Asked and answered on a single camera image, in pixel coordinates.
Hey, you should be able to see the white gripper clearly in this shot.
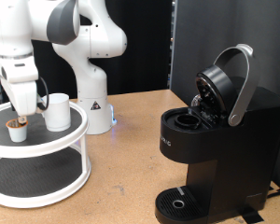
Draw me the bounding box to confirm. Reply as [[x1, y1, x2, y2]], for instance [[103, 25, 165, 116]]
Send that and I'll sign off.
[[0, 55, 40, 126]]

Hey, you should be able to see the orange rimmed coffee pod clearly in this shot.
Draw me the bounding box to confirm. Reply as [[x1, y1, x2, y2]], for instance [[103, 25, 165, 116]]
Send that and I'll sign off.
[[5, 119, 29, 144]]

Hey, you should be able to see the black Keurig coffee machine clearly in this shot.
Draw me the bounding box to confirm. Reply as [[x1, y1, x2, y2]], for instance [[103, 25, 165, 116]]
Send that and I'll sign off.
[[154, 43, 280, 224]]

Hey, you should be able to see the white two-tier turntable shelf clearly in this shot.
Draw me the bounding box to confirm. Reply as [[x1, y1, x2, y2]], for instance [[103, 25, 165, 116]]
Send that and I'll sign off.
[[0, 99, 92, 209]]

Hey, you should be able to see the black backdrop curtain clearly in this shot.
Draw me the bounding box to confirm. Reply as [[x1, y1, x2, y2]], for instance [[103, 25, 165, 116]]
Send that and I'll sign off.
[[32, 0, 173, 101]]

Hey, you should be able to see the black tape strip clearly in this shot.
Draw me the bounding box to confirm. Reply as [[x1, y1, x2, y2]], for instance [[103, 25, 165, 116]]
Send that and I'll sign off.
[[237, 206, 265, 224]]

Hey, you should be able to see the white mug green taped handle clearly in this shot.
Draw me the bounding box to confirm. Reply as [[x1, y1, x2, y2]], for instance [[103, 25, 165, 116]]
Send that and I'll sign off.
[[40, 92, 72, 133]]

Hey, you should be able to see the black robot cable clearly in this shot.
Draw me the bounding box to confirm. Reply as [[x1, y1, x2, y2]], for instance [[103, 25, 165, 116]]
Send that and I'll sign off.
[[37, 76, 50, 112]]

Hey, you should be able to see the black machine power cable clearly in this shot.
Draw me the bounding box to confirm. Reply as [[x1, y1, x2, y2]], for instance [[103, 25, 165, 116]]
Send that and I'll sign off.
[[265, 186, 280, 200]]

